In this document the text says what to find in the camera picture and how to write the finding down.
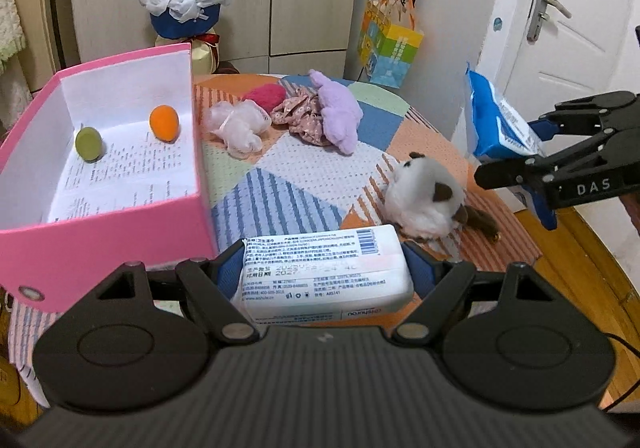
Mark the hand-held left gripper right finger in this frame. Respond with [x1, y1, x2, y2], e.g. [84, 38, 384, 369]
[392, 241, 551, 344]

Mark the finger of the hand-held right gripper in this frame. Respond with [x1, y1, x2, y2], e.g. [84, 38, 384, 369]
[474, 128, 640, 231]
[530, 91, 640, 139]

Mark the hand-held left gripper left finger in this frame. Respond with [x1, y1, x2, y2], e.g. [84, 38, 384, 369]
[95, 241, 261, 344]

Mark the blue tissue packet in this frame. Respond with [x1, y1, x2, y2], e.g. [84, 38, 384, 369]
[464, 62, 548, 164]

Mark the white brown plush cat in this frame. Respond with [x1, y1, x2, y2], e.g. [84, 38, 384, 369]
[384, 151, 501, 243]

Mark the white wet wipes packet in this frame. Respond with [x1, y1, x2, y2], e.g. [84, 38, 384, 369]
[241, 224, 415, 326]

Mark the pink cardboard box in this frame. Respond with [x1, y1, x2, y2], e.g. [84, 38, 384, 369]
[0, 42, 219, 314]

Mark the purple plush toy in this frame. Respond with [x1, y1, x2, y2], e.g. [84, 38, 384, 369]
[307, 69, 364, 155]

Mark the pink fluffy pompom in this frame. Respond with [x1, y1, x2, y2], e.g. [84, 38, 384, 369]
[242, 83, 287, 113]

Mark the patchwork printed tablecloth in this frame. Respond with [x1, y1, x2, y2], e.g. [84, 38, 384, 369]
[7, 73, 543, 404]

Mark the white door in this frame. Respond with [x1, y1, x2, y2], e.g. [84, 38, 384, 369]
[475, 0, 640, 129]

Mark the printed white paper sheet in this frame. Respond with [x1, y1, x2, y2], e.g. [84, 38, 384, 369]
[46, 131, 197, 224]

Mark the orange egg-shaped sponge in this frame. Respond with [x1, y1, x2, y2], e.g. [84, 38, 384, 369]
[149, 105, 181, 143]

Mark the colourful paper gift bag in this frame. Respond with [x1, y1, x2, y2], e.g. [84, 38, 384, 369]
[357, 0, 425, 89]

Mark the floral fabric scrunchie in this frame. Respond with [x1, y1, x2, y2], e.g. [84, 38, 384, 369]
[270, 93, 337, 146]

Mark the green egg-shaped sponge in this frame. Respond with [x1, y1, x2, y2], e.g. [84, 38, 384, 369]
[75, 126, 105, 163]

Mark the cream knitted cardigan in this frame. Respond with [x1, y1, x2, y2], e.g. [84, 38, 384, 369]
[0, 0, 26, 74]

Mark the metal door handle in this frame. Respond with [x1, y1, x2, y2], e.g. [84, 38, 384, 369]
[531, 0, 572, 43]

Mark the black cable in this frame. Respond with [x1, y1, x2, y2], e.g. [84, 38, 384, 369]
[600, 331, 640, 414]

